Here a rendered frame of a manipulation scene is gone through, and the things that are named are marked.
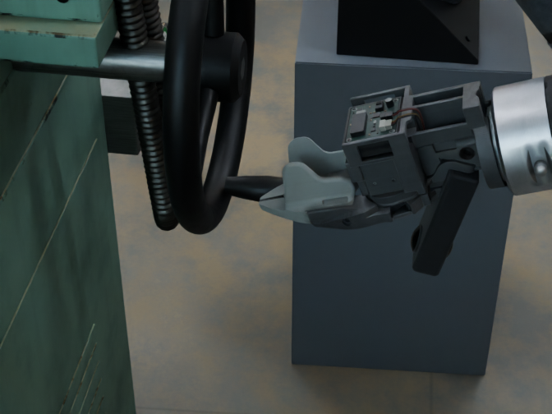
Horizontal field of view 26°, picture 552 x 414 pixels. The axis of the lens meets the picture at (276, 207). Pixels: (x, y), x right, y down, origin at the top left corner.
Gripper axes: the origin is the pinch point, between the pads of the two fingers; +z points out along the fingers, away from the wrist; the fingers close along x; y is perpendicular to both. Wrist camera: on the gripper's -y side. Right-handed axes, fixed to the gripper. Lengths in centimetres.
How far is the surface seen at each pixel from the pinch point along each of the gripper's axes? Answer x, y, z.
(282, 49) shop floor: -142, -59, 42
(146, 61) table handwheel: -3.6, 14.8, 7.1
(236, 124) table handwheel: -11.3, 2.4, 5.1
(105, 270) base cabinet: -20.7, -18.9, 31.7
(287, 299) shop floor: -63, -64, 31
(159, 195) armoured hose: -5.3, 0.1, 12.6
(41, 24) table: 0.1, 22.1, 12.4
